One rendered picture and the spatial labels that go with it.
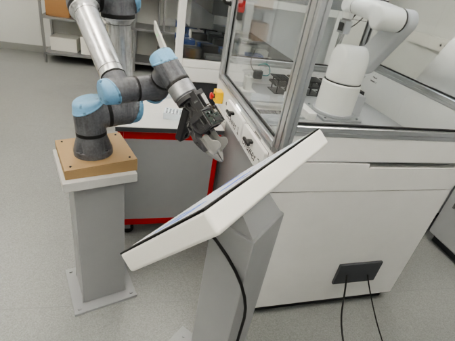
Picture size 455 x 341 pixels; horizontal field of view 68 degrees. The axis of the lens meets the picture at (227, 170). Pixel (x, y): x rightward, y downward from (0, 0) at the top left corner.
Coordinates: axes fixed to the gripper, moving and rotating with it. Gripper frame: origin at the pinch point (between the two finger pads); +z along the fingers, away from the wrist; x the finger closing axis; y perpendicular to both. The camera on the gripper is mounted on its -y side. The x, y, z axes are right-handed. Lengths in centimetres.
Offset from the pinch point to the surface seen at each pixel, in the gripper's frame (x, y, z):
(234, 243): -20.9, 9.6, 19.6
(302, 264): 52, -38, 63
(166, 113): 57, -67, -40
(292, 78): 36.0, 16.1, -10.6
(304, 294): 58, -52, 83
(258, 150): 40.4, -15.2, 4.4
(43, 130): 72, -234, -114
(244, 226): -19.5, 14.1, 17.0
